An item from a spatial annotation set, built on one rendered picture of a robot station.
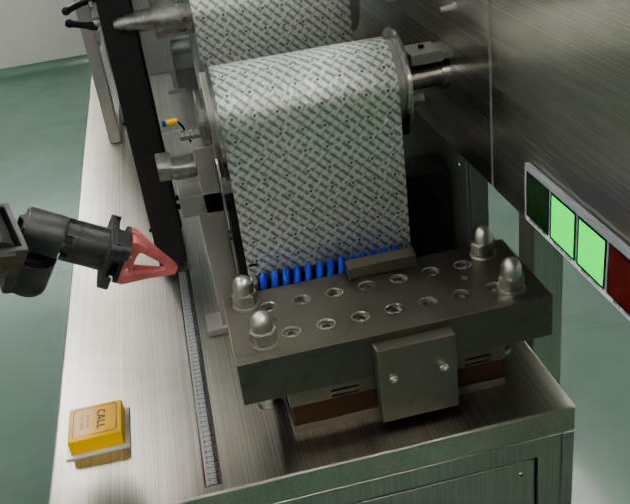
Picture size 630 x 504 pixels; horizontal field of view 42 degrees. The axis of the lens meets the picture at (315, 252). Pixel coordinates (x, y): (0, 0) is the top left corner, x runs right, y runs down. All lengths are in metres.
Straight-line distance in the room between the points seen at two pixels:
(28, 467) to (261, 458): 1.63
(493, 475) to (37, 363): 2.17
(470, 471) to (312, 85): 0.53
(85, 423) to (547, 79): 0.71
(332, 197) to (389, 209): 0.09
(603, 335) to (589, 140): 2.00
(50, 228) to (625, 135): 0.69
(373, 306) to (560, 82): 0.38
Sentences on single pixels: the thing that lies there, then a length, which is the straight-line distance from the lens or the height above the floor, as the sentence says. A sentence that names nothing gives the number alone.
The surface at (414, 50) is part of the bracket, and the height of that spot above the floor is 1.29.
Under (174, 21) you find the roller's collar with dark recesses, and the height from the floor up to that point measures 1.33.
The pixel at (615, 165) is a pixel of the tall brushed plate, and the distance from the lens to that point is 0.79.
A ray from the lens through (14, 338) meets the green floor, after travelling 3.25.
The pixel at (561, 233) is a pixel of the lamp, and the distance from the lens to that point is 0.91.
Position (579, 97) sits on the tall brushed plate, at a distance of 0.84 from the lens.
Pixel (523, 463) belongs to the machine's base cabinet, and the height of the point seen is 0.82.
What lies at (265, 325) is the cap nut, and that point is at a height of 1.06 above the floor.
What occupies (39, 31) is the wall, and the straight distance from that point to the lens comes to 6.76.
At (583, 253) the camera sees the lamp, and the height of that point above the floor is 1.18.
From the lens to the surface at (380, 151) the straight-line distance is 1.12.
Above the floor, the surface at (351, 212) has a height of 1.10.
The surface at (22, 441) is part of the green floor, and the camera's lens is 2.73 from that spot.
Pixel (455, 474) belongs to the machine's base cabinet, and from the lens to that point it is 1.11.
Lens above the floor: 1.61
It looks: 29 degrees down
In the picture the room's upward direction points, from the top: 8 degrees counter-clockwise
